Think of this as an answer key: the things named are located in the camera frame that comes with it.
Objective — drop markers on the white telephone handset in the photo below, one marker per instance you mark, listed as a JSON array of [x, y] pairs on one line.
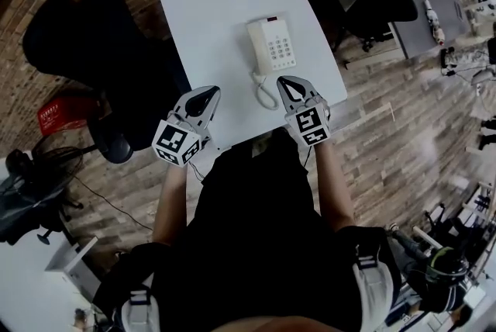
[[257, 47]]

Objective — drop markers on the person's right forearm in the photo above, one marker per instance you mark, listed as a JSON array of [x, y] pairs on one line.
[[333, 187]]

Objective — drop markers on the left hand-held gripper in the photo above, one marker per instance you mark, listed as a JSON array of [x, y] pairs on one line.
[[170, 138]]

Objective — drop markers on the black floor fan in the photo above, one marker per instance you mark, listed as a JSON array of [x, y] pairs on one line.
[[38, 191]]

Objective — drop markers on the red plastic crate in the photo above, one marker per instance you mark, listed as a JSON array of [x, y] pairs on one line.
[[62, 115]]

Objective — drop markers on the white side cabinet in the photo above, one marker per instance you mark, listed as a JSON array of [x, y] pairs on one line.
[[73, 264]]

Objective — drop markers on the white power strip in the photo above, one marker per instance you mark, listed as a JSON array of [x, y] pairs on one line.
[[434, 18]]

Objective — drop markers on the person's black clothing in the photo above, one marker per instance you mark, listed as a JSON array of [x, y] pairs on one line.
[[252, 245]]

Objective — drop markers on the cream telephone base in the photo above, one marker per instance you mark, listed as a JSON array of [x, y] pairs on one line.
[[281, 47]]

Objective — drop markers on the person's left forearm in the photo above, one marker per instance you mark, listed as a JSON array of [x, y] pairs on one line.
[[170, 206]]

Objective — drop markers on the white table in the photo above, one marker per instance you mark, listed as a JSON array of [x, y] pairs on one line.
[[217, 32]]

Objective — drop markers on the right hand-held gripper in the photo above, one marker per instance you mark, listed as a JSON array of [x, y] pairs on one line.
[[308, 123]]

